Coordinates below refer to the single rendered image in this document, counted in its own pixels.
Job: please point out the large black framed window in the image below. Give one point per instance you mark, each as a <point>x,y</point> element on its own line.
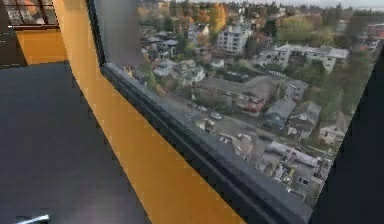
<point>240,83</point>

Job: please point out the small brown framed window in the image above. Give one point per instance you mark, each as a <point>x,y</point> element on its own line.
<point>30,13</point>

